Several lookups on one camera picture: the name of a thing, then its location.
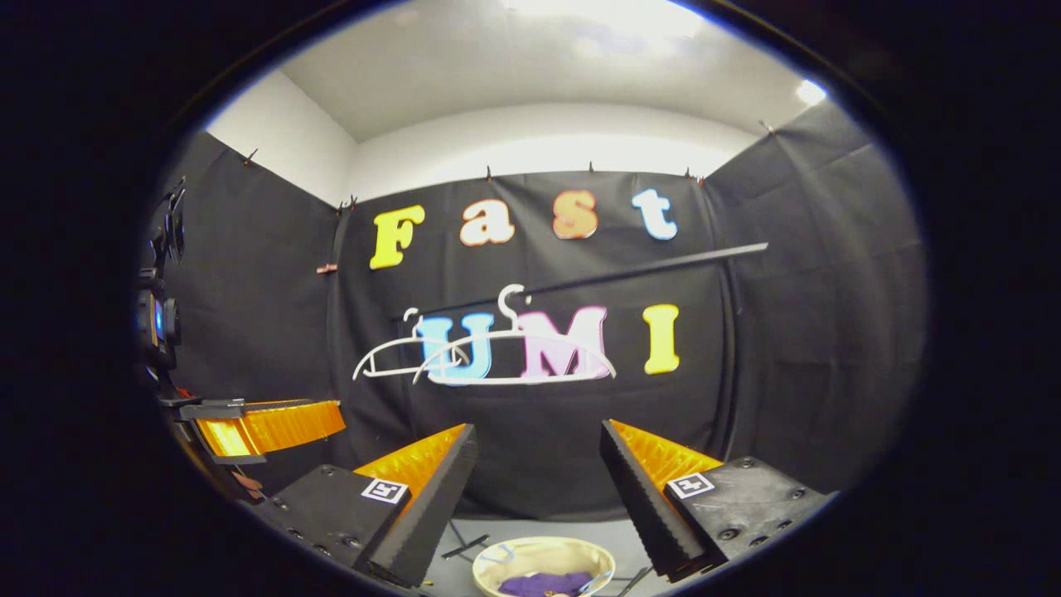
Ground purple knit cardigan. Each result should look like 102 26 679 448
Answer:
497 570 593 597

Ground black backdrop cloth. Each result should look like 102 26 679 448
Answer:
157 99 929 523

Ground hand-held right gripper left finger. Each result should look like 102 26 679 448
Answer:
247 423 480 590

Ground black clothes rail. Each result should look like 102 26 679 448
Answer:
396 242 769 320

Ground white wide clothes hanger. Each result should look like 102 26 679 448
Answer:
412 284 618 386

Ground black rack foot bars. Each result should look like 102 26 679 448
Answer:
439 521 492 563

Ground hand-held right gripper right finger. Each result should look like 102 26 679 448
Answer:
598 419 834 581

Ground row of black cloth clips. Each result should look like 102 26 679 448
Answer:
242 120 776 212

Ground cream round laundry hamper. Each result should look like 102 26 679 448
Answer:
471 536 618 597

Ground white small clothes hanger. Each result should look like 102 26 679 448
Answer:
352 307 472 382

